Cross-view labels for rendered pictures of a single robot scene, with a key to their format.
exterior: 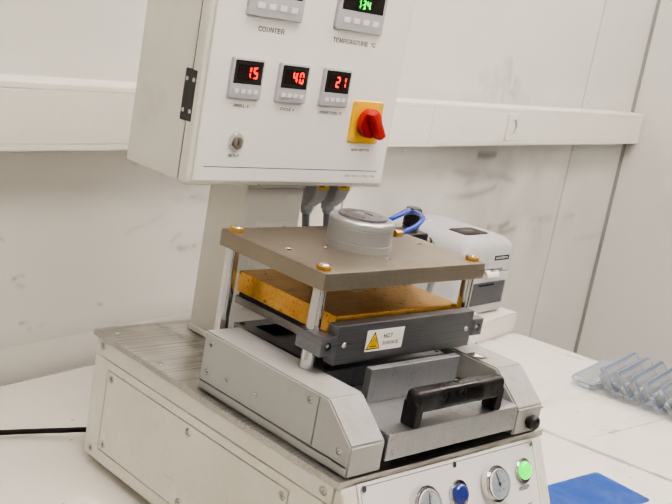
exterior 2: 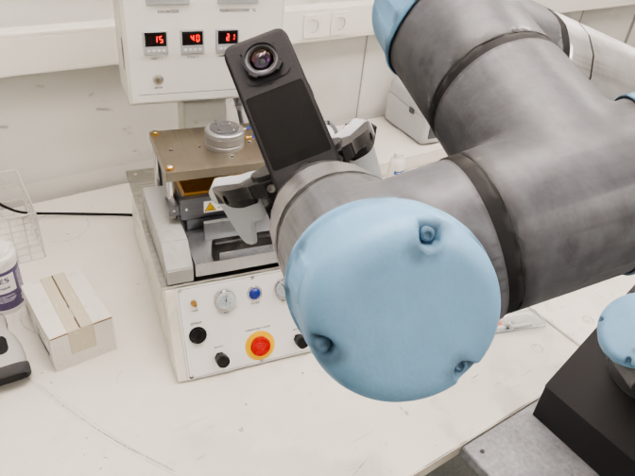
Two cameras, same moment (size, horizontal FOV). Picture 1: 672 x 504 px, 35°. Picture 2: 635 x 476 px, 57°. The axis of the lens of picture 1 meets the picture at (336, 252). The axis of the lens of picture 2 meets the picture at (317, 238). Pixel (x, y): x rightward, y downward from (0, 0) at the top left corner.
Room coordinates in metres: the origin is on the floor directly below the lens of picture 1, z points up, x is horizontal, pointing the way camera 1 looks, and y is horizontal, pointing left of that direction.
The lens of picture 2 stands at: (0.27, -0.58, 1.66)
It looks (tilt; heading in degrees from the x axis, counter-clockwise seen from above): 35 degrees down; 20
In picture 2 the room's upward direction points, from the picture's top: 6 degrees clockwise
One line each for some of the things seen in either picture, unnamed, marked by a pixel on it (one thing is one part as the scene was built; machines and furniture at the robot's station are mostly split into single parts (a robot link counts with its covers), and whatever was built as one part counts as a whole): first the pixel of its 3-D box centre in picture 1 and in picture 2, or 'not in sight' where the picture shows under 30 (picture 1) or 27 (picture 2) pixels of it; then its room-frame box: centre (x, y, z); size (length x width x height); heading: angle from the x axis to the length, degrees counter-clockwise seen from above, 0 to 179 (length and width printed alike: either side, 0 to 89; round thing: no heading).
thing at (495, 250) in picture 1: (443, 262); (428, 107); (2.25, -0.24, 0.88); 0.25 x 0.20 x 0.17; 51
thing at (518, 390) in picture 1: (456, 370); not in sight; (1.26, -0.17, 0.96); 0.26 x 0.05 x 0.07; 46
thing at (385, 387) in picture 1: (364, 370); (231, 213); (1.19, -0.06, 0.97); 0.30 x 0.22 x 0.08; 46
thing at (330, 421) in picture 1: (287, 396); (166, 231); (1.07, 0.02, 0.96); 0.25 x 0.05 x 0.07; 46
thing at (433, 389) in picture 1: (455, 398); (250, 244); (1.09, -0.16, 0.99); 0.15 x 0.02 x 0.04; 136
